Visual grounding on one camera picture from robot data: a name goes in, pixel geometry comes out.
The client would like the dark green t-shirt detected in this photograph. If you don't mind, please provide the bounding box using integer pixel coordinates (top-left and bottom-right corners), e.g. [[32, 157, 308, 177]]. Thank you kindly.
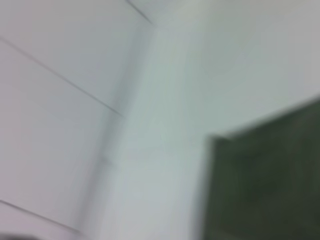
[[201, 95, 320, 240]]

